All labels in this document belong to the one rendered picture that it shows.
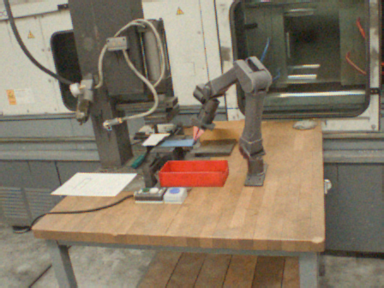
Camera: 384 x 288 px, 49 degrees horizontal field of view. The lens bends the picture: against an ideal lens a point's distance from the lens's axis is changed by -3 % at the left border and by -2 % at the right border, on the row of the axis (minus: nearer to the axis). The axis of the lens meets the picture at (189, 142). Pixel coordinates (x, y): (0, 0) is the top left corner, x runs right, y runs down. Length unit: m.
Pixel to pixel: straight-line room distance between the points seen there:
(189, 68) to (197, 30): 0.21
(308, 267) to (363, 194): 1.19
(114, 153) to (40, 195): 1.44
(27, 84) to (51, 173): 0.64
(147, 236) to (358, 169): 1.38
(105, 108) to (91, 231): 0.62
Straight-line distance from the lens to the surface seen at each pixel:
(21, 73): 3.04
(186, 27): 2.40
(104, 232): 1.45
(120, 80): 1.82
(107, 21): 1.80
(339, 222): 2.59
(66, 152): 2.97
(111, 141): 1.92
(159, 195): 1.55
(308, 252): 1.33
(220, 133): 2.06
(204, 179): 1.62
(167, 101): 1.79
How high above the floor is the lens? 1.60
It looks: 19 degrees down
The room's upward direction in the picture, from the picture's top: 8 degrees counter-clockwise
